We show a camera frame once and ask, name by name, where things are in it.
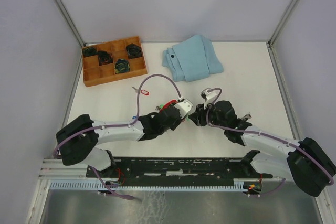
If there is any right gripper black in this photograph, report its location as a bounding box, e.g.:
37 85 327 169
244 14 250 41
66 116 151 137
187 100 226 130

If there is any red handled metal keyring holder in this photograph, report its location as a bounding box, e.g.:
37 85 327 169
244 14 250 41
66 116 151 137
161 100 178 109

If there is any key with green tag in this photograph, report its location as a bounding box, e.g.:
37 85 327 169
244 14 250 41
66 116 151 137
155 104 166 111

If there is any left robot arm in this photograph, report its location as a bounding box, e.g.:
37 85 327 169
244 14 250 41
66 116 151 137
56 106 186 177

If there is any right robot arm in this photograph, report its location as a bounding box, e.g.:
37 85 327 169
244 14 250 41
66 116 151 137
189 101 335 197

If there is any key with red tag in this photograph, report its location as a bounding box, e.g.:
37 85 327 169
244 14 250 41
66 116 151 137
132 87 150 96

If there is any light blue folded cloth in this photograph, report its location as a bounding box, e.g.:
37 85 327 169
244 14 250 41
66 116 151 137
162 35 224 82

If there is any black rolled belt front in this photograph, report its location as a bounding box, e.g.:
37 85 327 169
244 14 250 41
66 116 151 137
114 59 131 74

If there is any black rolled belt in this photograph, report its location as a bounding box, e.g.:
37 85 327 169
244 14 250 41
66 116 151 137
114 59 131 74
82 46 97 58
126 43 142 59
97 50 113 66

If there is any black rolled belt right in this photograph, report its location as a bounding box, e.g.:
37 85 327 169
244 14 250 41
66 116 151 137
126 43 142 59

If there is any wooden compartment tray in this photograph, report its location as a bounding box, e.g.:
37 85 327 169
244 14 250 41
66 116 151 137
82 36 148 87

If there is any black rolled belt middle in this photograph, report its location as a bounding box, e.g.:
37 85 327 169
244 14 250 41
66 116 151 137
97 50 113 66

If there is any black rolled belt far left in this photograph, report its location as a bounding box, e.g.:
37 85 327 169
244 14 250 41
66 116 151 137
82 46 97 58

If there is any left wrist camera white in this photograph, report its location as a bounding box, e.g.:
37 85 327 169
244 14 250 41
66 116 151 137
174 99 193 119

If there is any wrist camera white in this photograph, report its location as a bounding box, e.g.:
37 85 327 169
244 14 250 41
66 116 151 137
201 88 217 110
174 99 193 119

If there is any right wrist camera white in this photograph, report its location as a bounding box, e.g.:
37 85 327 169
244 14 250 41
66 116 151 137
201 88 217 110

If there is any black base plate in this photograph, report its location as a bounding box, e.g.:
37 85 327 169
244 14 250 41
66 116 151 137
98 157 272 186

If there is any white slotted cable duct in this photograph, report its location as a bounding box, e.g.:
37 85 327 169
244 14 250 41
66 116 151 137
49 179 248 193

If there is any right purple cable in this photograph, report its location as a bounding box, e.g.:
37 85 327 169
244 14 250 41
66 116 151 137
204 87 335 198

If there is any purple cable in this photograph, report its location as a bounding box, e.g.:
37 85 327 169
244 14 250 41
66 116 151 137
204 87 335 198
52 74 184 200

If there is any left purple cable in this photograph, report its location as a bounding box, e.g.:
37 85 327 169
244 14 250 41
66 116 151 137
52 74 184 200

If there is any right aluminium frame post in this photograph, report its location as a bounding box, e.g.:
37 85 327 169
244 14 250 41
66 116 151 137
268 0 300 47

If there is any aluminium frame post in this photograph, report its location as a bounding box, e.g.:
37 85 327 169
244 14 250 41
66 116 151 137
53 0 86 46
268 0 300 47

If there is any left aluminium frame post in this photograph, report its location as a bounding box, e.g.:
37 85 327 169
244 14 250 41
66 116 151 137
53 0 86 46

